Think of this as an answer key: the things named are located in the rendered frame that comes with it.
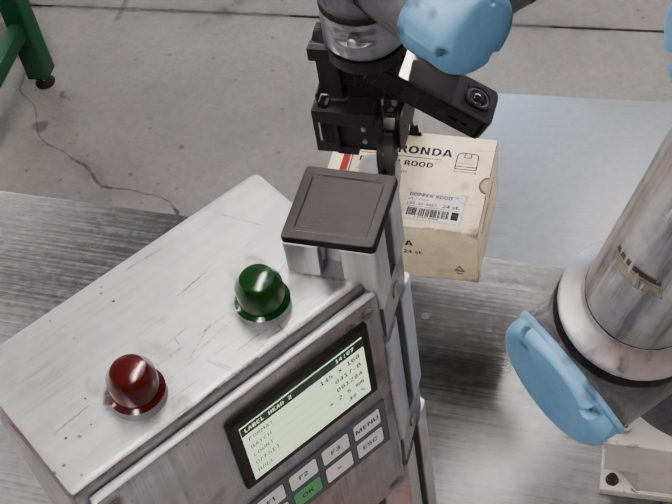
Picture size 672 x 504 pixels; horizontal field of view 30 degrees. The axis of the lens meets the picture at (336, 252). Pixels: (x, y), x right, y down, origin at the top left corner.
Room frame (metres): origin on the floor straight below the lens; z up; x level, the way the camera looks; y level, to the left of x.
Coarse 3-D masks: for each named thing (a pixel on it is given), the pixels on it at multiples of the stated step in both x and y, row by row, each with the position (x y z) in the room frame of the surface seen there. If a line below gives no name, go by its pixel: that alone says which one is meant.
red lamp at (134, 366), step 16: (112, 368) 0.32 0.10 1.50; (128, 368) 0.32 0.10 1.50; (144, 368) 0.32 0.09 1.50; (112, 384) 0.31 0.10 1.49; (128, 384) 0.31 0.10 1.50; (144, 384) 0.31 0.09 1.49; (160, 384) 0.32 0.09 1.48; (112, 400) 0.31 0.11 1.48; (128, 400) 0.31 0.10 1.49; (144, 400) 0.31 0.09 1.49; (160, 400) 0.31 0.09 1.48; (128, 416) 0.30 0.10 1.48; (144, 416) 0.30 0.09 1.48
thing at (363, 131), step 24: (312, 48) 0.84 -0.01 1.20; (336, 72) 0.83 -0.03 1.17; (360, 72) 0.80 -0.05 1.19; (336, 96) 0.83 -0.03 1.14; (360, 96) 0.83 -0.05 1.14; (384, 96) 0.82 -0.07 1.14; (312, 120) 0.82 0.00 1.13; (336, 120) 0.82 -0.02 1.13; (360, 120) 0.81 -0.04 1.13; (384, 120) 0.80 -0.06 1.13; (408, 120) 0.83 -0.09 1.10; (336, 144) 0.82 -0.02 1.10; (360, 144) 0.81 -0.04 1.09
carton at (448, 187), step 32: (352, 160) 0.86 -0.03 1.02; (416, 160) 0.85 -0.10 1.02; (448, 160) 0.84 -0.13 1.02; (480, 160) 0.83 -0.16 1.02; (416, 192) 0.81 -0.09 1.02; (448, 192) 0.80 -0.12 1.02; (480, 192) 0.79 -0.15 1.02; (416, 224) 0.77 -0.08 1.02; (448, 224) 0.76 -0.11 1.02; (480, 224) 0.76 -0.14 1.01; (416, 256) 0.77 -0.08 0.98; (448, 256) 0.75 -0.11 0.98; (480, 256) 0.76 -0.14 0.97
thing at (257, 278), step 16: (256, 272) 0.35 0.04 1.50; (272, 272) 0.35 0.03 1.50; (240, 288) 0.35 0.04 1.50; (256, 288) 0.35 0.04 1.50; (272, 288) 0.35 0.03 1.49; (288, 288) 0.36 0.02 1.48; (240, 304) 0.35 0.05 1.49; (256, 304) 0.34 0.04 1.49; (272, 304) 0.34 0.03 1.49; (288, 304) 0.35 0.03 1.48; (256, 320) 0.34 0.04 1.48; (272, 320) 0.34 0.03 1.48
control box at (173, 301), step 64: (256, 192) 0.42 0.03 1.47; (192, 256) 0.39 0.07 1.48; (256, 256) 0.38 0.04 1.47; (64, 320) 0.37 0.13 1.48; (128, 320) 0.36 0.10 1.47; (192, 320) 0.35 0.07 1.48; (320, 320) 0.34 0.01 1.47; (0, 384) 0.34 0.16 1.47; (64, 384) 0.33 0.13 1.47; (192, 384) 0.32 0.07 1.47; (256, 384) 0.32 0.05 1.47; (384, 384) 0.35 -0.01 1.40; (64, 448) 0.30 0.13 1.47; (128, 448) 0.29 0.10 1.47; (192, 448) 0.30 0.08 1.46; (384, 448) 0.35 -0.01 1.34
